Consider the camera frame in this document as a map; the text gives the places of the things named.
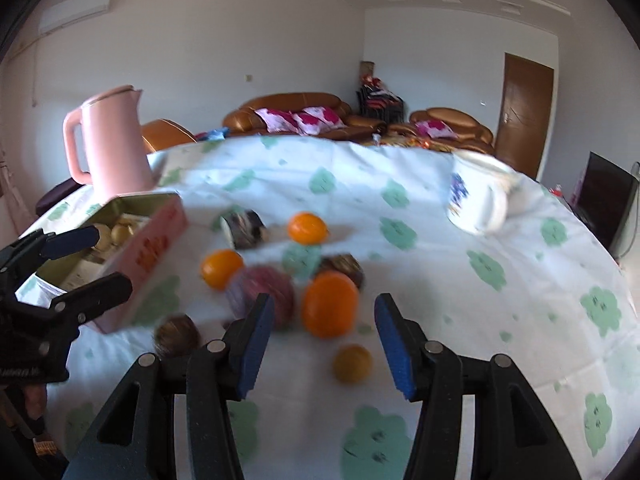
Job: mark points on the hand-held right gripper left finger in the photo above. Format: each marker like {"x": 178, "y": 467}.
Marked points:
{"x": 255, "y": 347}

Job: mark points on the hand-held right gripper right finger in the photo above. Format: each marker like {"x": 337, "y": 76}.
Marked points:
{"x": 395, "y": 350}

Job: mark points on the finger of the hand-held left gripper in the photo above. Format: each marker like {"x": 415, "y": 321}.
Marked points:
{"x": 70, "y": 242}
{"x": 97, "y": 296}

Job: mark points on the yellow-brown round fruit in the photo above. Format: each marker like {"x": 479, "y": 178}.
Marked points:
{"x": 352, "y": 364}

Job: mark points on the purple passion fruit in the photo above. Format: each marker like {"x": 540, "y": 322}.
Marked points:
{"x": 250, "y": 287}

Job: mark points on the pink tin box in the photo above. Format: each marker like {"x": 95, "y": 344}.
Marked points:
{"x": 150, "y": 255}

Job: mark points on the large orange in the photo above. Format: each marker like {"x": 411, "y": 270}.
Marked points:
{"x": 330, "y": 310}

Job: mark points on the dark brown wrinkled fruit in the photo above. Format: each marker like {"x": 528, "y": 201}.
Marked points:
{"x": 175, "y": 335}
{"x": 345, "y": 265}

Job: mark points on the small orange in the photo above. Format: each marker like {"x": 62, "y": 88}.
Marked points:
{"x": 307, "y": 228}
{"x": 221, "y": 269}

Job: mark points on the printed paper insert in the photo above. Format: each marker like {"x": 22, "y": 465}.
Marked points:
{"x": 87, "y": 270}

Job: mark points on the pale yellow small fruit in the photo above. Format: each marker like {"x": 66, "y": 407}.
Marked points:
{"x": 122, "y": 232}
{"x": 103, "y": 237}

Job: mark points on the dark purple stool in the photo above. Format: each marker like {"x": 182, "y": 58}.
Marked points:
{"x": 55, "y": 197}

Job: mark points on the white tablecloth with green clouds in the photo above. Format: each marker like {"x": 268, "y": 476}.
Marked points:
{"x": 450, "y": 310}

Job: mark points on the pink electric kettle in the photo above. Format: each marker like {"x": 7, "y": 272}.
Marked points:
{"x": 117, "y": 150}

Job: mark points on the dark striped cylinder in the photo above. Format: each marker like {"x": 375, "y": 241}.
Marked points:
{"x": 245, "y": 229}

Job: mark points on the orange leather chair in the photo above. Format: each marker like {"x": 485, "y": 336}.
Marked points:
{"x": 167, "y": 135}

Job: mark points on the white printed mug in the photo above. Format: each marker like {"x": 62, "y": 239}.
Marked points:
{"x": 475, "y": 200}

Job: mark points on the blue plastic bag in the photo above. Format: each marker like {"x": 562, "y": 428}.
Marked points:
{"x": 216, "y": 134}

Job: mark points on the cluttered coffee table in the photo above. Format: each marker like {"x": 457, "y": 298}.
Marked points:
{"x": 405, "y": 141}

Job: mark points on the long brown leather sofa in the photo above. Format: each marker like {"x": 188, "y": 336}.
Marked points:
{"x": 240, "y": 117}

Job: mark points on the pink floral pillow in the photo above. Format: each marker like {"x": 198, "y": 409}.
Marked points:
{"x": 277, "y": 120}
{"x": 435, "y": 127}
{"x": 320, "y": 117}

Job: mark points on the white air conditioner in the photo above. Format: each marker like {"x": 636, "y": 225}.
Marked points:
{"x": 75, "y": 10}

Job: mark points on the brown leather armchair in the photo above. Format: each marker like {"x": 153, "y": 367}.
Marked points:
{"x": 460, "y": 117}

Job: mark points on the stack of dark chairs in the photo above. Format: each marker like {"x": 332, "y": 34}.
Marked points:
{"x": 377, "y": 102}

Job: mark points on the black television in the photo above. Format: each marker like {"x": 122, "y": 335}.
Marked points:
{"x": 605, "y": 200}

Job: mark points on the brown wooden door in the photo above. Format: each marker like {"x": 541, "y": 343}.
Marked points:
{"x": 525, "y": 115}

